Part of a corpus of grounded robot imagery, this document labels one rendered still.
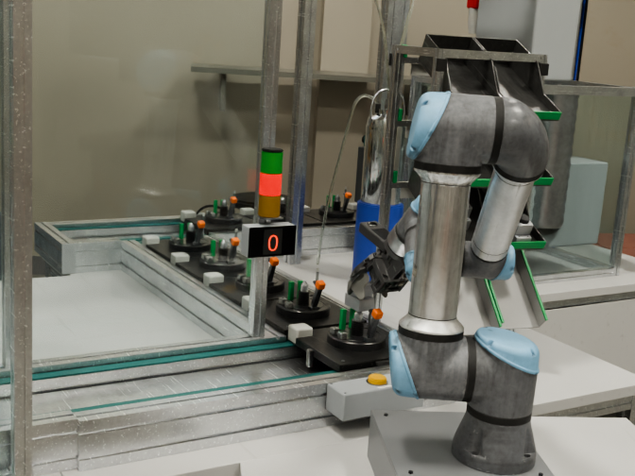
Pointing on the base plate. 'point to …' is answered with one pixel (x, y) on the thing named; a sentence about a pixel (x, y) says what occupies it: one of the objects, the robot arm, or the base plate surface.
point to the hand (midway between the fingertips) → (359, 287)
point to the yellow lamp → (268, 206)
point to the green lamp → (271, 162)
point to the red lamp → (270, 184)
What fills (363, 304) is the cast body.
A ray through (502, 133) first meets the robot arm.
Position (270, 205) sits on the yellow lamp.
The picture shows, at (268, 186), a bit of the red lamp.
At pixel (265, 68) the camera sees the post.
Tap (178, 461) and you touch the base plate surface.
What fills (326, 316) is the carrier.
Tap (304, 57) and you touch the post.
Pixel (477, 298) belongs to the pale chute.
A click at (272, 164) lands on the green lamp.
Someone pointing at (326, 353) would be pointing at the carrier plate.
